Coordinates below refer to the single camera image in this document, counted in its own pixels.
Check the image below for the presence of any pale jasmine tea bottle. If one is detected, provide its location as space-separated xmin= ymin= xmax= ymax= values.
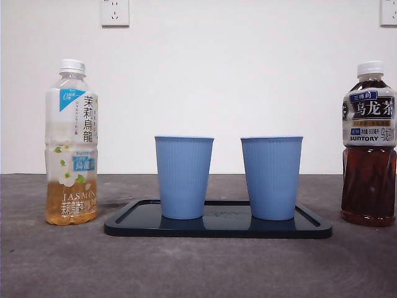
xmin=44 ymin=58 xmax=100 ymax=226

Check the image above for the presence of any dark oolong tea bottle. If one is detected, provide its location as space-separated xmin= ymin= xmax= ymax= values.
xmin=339 ymin=60 xmax=397 ymax=228

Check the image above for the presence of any blue ribbed plastic cup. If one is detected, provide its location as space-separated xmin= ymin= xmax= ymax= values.
xmin=154 ymin=135 xmax=215 ymax=220
xmin=240 ymin=135 xmax=304 ymax=222

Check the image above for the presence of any dark teal rectangular tray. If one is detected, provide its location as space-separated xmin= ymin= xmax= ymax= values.
xmin=104 ymin=198 xmax=334 ymax=240

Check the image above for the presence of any white wall socket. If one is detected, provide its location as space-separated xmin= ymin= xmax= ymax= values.
xmin=99 ymin=0 xmax=131 ymax=29
xmin=380 ymin=0 xmax=397 ymax=27

